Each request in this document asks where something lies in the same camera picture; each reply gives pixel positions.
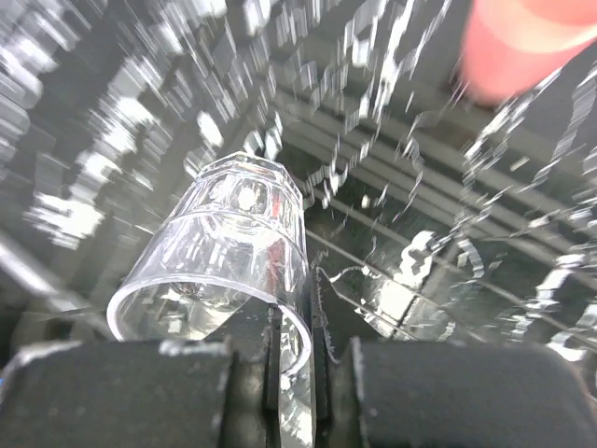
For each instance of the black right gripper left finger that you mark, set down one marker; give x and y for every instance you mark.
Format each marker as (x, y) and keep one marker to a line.
(221, 392)

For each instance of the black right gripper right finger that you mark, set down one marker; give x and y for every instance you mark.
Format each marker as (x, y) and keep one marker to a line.
(371, 392)

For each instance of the clear drinking glass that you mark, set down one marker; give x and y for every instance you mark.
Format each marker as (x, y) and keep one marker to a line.
(229, 258)

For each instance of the pink plastic cup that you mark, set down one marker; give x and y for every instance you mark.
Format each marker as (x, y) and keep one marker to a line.
(508, 47)

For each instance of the metal wire dish rack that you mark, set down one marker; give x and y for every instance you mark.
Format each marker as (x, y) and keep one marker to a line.
(85, 204)

